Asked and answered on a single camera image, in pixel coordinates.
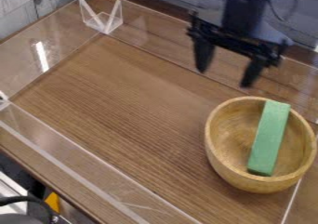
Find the black device with yellow label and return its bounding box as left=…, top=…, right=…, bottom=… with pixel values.
left=24, top=190, right=85, bottom=224

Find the clear acrylic front wall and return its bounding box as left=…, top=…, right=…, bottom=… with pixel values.
left=0, top=92, right=202, bottom=224

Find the black cable lower left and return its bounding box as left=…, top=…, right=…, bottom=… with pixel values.
left=0, top=195, right=51, bottom=224

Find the clear acrylic corner bracket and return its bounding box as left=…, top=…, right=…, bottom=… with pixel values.
left=79, top=0, right=123, bottom=34

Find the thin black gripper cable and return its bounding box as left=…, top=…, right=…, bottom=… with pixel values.
left=266, top=0, right=301, bottom=22

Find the brown wooden bowl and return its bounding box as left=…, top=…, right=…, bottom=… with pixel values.
left=203, top=97, right=318, bottom=193

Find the green rectangular block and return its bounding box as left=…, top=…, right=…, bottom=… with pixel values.
left=248, top=100, right=292, bottom=177

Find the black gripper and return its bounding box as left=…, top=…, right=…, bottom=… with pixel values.
left=187, top=0, right=293, bottom=87

